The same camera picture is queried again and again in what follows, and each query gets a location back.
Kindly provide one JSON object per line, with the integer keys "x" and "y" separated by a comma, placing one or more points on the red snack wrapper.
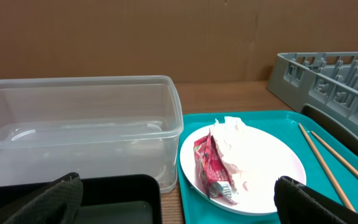
{"x": 211, "y": 171}

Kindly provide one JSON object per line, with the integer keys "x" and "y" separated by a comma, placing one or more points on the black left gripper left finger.
{"x": 51, "y": 202}

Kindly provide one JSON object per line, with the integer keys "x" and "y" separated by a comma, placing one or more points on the white tissue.
{"x": 229, "y": 140}

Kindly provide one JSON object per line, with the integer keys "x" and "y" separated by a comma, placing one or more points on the wooden chopstick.
{"x": 327, "y": 171}
{"x": 342, "y": 160}

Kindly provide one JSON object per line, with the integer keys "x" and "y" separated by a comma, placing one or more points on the clear plastic bin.
{"x": 94, "y": 126}

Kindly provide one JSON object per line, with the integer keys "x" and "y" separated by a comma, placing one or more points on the teal serving tray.
{"x": 284, "y": 126}

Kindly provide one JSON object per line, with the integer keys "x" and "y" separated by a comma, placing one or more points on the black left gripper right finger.
{"x": 297, "y": 203}

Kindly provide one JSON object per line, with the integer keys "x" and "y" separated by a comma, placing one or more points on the black plastic tray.
{"x": 120, "y": 199}

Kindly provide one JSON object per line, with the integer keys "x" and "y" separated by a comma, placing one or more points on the grey dishwasher rack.
{"x": 325, "y": 81}

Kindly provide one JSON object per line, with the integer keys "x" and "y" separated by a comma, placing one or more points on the white pink plate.
{"x": 266, "y": 158}

